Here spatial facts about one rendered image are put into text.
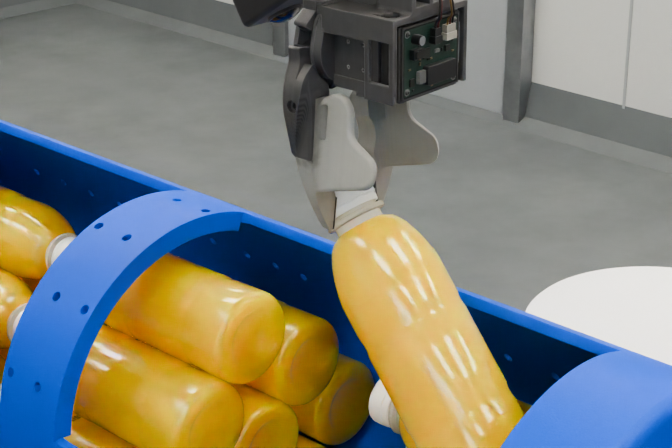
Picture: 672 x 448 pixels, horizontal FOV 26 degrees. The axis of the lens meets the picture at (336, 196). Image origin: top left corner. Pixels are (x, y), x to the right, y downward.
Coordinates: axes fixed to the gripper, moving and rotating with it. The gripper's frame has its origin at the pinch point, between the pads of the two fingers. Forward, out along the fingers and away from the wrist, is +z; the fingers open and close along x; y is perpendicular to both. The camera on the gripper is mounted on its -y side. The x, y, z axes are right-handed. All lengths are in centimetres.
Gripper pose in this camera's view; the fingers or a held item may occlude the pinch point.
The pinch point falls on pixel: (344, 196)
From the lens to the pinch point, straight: 96.1
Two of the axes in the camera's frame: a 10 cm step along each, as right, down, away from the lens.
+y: 7.4, 2.4, -6.3
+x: 6.7, -2.8, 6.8
